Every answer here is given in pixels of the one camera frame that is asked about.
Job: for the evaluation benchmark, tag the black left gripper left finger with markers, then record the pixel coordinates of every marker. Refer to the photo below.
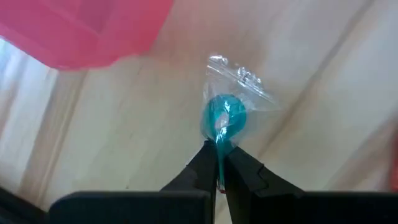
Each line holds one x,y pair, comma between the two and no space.
140,208

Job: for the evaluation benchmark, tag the clear blue candy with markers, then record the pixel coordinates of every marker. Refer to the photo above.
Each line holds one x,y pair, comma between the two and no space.
224,115

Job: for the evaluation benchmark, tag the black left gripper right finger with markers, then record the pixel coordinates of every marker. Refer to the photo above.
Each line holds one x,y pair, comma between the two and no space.
295,208

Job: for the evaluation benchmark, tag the pink plastic tray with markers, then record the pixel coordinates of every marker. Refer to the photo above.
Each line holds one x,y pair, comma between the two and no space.
77,31

